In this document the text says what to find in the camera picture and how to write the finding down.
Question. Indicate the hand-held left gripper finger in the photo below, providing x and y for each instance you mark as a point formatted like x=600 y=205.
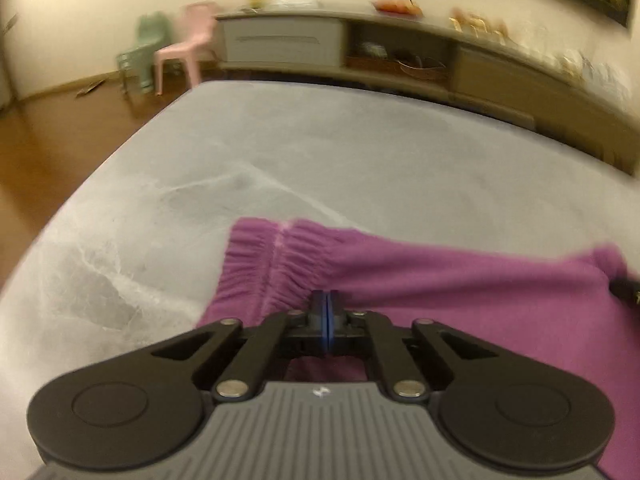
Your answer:
x=324 y=322
x=331 y=322

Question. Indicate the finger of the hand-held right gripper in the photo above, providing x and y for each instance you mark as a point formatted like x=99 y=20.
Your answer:
x=625 y=290

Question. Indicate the purple pants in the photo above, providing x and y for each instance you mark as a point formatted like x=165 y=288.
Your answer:
x=450 y=300

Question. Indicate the group of glassware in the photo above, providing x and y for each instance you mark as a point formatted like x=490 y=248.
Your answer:
x=575 y=60

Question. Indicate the long wooden sideboard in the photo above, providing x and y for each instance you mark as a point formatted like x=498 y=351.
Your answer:
x=500 y=75

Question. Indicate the gold ornaments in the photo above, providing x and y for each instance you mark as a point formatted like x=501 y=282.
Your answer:
x=475 y=24

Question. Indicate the pink plastic chair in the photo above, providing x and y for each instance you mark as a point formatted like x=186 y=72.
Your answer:
x=182 y=45

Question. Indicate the white flat paper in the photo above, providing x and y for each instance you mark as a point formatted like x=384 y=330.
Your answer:
x=297 y=3

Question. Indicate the plate of orange fruit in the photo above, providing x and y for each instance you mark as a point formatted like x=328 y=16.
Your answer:
x=397 y=7

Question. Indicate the green plastic chair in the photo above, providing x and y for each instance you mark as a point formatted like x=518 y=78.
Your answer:
x=145 y=45

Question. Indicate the cardboard piece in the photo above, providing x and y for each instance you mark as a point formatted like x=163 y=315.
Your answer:
x=90 y=88

